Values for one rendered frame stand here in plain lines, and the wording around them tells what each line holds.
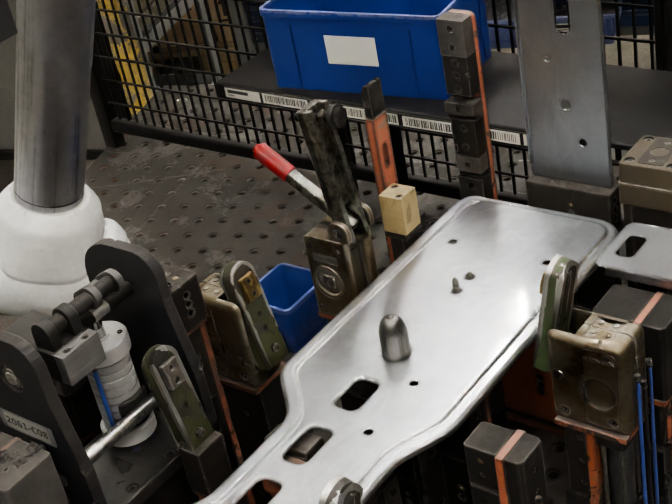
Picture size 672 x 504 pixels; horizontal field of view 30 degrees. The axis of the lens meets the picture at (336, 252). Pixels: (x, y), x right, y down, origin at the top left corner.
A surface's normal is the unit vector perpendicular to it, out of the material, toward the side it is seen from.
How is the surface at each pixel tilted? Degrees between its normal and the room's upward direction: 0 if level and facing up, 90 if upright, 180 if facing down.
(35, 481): 90
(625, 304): 0
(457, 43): 90
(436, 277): 0
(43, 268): 94
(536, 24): 90
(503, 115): 0
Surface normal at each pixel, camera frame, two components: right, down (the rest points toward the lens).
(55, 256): 0.24, 0.57
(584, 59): -0.58, 0.52
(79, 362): 0.79, 0.19
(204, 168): -0.18, -0.83
